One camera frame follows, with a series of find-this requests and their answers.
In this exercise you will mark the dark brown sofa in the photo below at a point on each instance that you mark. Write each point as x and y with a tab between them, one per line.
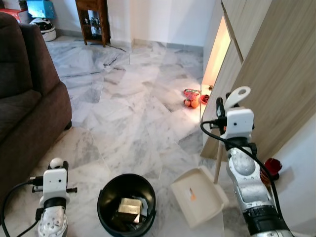
24	108

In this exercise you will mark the dark wooden side table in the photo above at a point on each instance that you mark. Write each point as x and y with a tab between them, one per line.
91	5

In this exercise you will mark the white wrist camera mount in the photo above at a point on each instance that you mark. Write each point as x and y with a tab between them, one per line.
54	182
239	121

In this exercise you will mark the red toy pile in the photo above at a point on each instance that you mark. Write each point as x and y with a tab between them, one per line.
191	101

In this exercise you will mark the blue box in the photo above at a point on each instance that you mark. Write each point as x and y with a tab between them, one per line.
40	7

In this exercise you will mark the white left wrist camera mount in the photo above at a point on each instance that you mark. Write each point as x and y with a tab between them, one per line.
54	182

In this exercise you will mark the black plastic bucket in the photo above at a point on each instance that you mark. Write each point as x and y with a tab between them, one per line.
106	197

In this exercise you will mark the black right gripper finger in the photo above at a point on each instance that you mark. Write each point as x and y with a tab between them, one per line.
220	104

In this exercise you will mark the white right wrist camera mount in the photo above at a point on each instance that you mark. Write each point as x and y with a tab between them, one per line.
239	121

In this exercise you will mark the small tan carton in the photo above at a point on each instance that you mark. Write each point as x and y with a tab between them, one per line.
129	206

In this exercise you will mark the light wooden cabinet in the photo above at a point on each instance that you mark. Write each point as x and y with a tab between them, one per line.
276	74

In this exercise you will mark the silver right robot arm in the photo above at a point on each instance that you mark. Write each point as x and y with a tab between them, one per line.
247	182

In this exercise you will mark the red metal bottle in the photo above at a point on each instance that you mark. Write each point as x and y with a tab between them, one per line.
272	167

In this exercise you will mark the red box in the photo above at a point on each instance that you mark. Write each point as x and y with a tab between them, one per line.
15	15

